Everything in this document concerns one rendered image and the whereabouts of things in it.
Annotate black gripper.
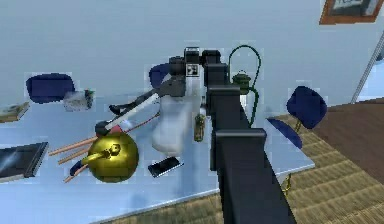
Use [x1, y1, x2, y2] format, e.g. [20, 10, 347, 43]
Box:
[94, 55, 188, 137]

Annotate red thin stick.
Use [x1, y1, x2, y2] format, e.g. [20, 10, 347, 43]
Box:
[125, 112, 161, 133]

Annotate blue chair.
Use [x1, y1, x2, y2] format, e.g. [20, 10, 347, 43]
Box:
[266, 85, 329, 150]
[25, 72, 77, 105]
[148, 62, 172, 90]

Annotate white vase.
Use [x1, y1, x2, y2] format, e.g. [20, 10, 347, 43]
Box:
[151, 95, 195, 155]

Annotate gold round kettle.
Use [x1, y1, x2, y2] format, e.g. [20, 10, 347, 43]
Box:
[81, 131, 140, 184]

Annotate black mobile phone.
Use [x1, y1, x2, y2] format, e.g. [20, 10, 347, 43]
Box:
[147, 156, 185, 179]

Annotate green slim bottle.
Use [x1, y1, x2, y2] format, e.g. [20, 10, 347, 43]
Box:
[193, 113, 206, 143]

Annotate brown thin stick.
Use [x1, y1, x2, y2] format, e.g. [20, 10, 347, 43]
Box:
[63, 164, 89, 184]
[48, 135, 98, 157]
[57, 147, 91, 166]

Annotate small blue object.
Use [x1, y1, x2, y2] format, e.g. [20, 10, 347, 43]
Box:
[69, 160, 83, 177]

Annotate pale book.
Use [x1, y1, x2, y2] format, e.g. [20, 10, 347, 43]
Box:
[0, 101, 31, 124]

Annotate grey slanted pole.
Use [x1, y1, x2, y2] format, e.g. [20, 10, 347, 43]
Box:
[350, 30, 384, 105]

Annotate green lantern with wire hoop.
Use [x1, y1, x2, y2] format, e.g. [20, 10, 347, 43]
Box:
[227, 44, 263, 128]

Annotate brown framed wall picture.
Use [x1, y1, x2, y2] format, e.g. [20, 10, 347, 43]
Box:
[318, 0, 384, 26]

